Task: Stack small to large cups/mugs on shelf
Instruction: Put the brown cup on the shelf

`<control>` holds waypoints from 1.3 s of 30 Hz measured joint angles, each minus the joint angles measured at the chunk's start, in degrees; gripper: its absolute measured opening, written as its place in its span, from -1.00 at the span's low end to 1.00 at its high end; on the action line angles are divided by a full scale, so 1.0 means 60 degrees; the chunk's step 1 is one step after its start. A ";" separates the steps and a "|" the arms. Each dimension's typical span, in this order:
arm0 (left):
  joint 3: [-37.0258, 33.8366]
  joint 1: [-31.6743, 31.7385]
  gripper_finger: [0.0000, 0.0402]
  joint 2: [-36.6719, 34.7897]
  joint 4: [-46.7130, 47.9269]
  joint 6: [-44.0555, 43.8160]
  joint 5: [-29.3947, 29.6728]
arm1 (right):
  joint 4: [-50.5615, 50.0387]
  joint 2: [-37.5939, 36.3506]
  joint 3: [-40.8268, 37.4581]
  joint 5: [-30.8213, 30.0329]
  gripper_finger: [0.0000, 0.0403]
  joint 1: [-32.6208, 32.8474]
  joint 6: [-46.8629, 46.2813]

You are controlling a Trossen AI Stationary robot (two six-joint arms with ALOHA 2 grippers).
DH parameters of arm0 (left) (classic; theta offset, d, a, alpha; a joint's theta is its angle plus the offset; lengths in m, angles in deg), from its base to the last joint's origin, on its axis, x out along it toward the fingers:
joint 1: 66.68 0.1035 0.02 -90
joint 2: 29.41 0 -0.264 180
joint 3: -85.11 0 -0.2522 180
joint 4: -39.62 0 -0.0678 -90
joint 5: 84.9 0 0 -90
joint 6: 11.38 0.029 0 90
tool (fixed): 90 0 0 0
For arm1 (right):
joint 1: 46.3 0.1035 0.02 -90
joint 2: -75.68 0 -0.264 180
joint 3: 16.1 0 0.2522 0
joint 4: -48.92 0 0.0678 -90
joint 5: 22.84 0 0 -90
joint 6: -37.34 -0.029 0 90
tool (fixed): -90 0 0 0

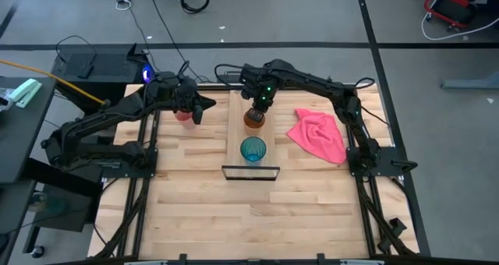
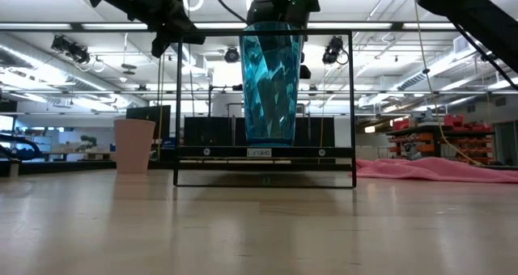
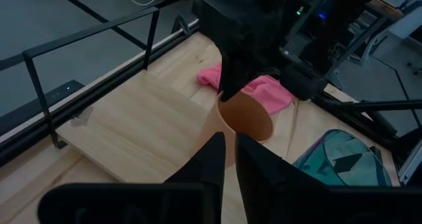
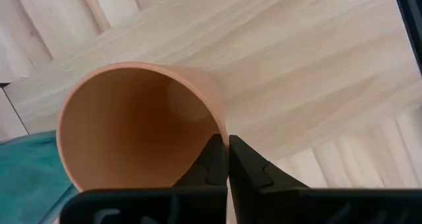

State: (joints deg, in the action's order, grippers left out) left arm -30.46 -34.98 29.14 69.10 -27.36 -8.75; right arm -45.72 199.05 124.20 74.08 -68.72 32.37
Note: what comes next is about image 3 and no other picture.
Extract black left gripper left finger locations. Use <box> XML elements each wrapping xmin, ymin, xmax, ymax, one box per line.
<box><xmin>38</xmin><ymin>132</ymin><xmax>227</xmax><ymax>224</ymax></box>

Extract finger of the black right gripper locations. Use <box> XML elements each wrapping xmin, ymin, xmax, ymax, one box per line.
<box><xmin>217</xmin><ymin>51</ymin><xmax>265</xmax><ymax>103</ymax></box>

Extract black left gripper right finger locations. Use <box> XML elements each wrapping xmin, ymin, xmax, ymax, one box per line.
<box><xmin>235</xmin><ymin>133</ymin><xmax>422</xmax><ymax>224</ymax></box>

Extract blue translucent plastic cup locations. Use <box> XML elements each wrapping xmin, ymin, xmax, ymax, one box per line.
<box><xmin>292</xmin><ymin>128</ymin><xmax>394</xmax><ymax>188</ymax></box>

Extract pink cloth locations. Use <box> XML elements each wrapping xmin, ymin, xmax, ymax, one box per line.
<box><xmin>196</xmin><ymin>62</ymin><xmax>295</xmax><ymax>115</ymax></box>

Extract black rig base beam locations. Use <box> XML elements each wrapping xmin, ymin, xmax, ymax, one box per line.
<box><xmin>311</xmin><ymin>94</ymin><xmax>422</xmax><ymax>152</ymax></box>

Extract white panel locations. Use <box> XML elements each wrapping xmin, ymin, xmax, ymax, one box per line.
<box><xmin>397</xmin><ymin>140</ymin><xmax>422</xmax><ymax>186</ymax></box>

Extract black box with indicator light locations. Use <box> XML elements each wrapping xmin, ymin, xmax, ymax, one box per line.
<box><xmin>42</xmin><ymin>79</ymin><xmax>86</xmax><ymax>108</ymax></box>

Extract wooden shelf with black frame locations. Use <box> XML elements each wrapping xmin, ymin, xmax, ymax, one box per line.
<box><xmin>22</xmin><ymin>6</ymin><xmax>219</xmax><ymax>184</ymax></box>

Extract black table edge rail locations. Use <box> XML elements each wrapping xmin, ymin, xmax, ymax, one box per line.
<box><xmin>0</xmin><ymin>18</ymin><xmax>200</xmax><ymax>168</ymax></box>

